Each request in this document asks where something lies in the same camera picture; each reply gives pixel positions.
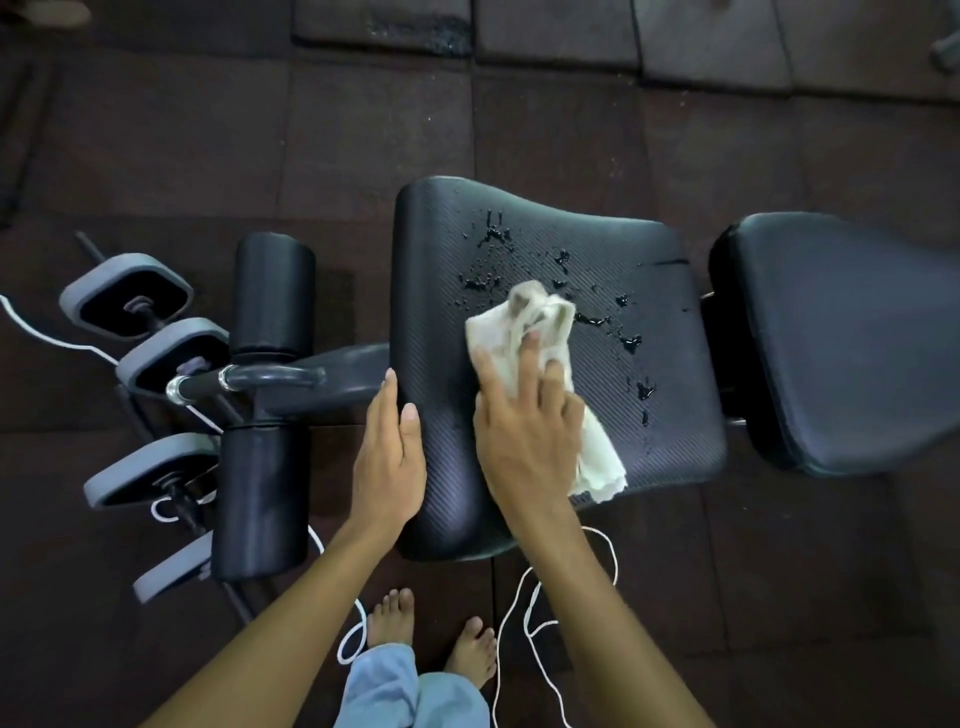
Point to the beige object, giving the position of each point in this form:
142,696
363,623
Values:
45,11

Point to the person's foot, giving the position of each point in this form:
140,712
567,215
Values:
472,652
391,619

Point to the person's left hand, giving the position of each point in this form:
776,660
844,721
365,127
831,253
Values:
386,472

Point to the black foam roller pad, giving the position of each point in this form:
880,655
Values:
272,296
259,502

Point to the light blue trousers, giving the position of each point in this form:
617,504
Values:
390,694

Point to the black bench backrest pad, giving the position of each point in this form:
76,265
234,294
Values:
847,345

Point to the person's right little finger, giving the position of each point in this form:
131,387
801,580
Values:
574,411

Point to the person's right foot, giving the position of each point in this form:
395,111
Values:
472,652

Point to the water droplets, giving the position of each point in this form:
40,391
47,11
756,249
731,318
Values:
491,236

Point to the grey black square dumbbell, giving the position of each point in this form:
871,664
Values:
146,469
124,296

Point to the person's left foot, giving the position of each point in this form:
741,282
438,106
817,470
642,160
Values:
391,619

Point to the person's right middle finger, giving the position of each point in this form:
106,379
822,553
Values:
529,364

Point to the black bench seat pad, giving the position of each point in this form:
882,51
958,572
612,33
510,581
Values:
600,255

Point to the person's right thumb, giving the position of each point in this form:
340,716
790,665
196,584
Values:
481,424

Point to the person's left forearm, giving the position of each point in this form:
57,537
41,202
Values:
277,637

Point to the person's left thumb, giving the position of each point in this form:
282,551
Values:
414,442

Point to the white cleaning cloth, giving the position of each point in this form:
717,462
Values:
506,322

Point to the person's right hand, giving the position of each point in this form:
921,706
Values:
529,442

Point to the person's right forearm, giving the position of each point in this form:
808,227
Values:
600,622

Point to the grey object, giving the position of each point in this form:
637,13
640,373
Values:
946,52

